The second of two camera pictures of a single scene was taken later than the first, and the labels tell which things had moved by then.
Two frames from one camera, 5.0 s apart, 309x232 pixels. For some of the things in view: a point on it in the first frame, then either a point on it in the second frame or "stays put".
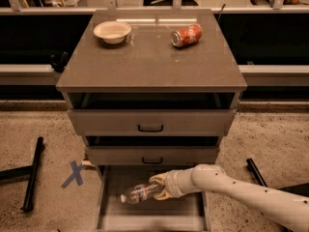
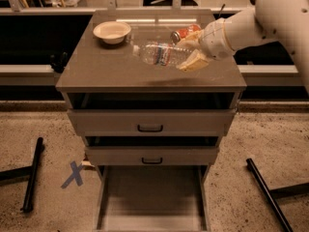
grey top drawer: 152,114 stays put
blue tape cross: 76,175 stays put
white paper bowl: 113,32 stays put
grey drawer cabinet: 152,87 stays put
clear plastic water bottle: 138,193 -> 161,54
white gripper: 171,184 -> 214,40
